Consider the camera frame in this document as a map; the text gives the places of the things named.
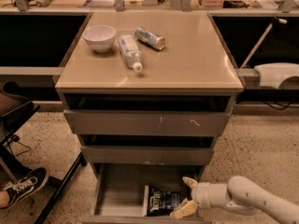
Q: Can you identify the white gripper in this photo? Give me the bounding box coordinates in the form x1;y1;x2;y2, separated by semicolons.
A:
170;176;229;219

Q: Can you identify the black floor cable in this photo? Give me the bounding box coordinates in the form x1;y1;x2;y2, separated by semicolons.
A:
4;134;32;158

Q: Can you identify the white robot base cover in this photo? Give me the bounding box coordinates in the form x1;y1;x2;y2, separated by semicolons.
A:
254;63;299;89

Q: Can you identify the grey drawer cabinet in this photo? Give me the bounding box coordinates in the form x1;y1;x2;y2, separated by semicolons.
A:
54;10;245;224

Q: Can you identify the silver soda can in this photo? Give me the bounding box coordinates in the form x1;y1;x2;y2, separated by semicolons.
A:
135;26;165;50

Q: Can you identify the bottom grey open drawer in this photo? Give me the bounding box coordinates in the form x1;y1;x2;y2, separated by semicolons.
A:
81;164;209;224

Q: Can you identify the black and white sneaker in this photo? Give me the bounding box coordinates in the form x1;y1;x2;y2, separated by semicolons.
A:
0;167;50;209

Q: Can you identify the clear plastic water bottle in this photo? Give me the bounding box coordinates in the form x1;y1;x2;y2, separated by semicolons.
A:
118;35;143;73

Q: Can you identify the white ceramic bowl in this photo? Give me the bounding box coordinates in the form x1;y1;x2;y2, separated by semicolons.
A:
82;25;116;52

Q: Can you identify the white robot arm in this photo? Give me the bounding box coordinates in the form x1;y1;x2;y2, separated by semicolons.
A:
170;175;299;224

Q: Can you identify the blue chip bag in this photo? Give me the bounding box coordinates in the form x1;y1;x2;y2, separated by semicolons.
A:
142;185;183;217

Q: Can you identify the black chair frame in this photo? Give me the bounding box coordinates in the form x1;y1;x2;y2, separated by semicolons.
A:
0;81;88;224

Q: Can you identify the top grey drawer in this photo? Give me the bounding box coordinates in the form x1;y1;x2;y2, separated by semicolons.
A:
64;93;233;136

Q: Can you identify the middle grey drawer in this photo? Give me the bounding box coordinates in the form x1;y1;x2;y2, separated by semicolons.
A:
81;135;214;165

